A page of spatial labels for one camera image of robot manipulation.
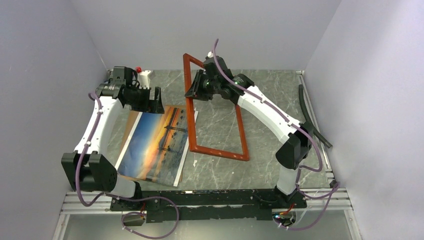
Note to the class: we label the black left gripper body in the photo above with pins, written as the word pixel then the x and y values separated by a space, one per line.
pixel 139 100

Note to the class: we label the orange wooden picture frame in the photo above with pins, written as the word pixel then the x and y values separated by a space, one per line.
pixel 215 127

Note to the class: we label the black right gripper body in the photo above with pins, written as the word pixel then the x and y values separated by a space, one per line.
pixel 207 87

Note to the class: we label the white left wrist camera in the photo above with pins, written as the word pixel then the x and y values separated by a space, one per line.
pixel 144 77

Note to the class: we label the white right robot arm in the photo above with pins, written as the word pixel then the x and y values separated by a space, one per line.
pixel 296 137

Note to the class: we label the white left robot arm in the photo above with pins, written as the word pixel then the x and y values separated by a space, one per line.
pixel 86 167

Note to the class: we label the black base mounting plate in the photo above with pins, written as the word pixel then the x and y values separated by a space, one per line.
pixel 167 205

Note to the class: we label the sunset landscape photo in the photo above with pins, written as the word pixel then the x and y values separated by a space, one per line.
pixel 154 145

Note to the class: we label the aluminium rail frame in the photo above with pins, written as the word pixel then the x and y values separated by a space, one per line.
pixel 287 219

